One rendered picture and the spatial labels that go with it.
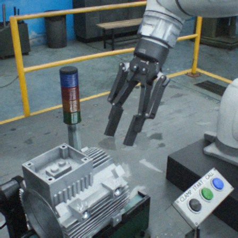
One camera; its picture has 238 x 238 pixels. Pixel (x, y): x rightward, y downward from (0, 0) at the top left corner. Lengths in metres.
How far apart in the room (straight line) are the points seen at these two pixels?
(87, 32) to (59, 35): 0.54
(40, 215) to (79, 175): 0.20
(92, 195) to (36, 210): 0.17
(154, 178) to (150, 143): 0.24
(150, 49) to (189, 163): 0.54
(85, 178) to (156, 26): 0.37
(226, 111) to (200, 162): 0.20
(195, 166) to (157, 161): 0.23
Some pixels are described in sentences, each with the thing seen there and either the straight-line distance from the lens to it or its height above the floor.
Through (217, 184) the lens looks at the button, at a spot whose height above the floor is 1.07.
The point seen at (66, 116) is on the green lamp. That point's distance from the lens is 1.10.
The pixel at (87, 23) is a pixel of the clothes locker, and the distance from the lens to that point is 5.99.
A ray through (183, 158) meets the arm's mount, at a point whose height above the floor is 0.91.
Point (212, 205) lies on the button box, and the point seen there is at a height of 1.05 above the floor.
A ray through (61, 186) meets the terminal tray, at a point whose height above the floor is 1.12.
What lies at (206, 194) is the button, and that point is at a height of 1.07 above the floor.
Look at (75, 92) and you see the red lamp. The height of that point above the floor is 1.15.
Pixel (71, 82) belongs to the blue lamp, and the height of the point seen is 1.18.
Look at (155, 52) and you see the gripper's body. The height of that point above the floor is 1.36.
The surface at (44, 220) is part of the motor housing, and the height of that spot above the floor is 0.96.
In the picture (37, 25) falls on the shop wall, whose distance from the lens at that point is 6.08.
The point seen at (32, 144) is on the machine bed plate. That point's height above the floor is 0.80.
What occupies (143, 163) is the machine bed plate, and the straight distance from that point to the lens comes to 1.30.
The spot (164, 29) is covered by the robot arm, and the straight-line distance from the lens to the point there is 0.71.
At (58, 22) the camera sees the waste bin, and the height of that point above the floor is 0.45.
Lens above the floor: 1.56
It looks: 28 degrees down
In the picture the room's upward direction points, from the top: straight up
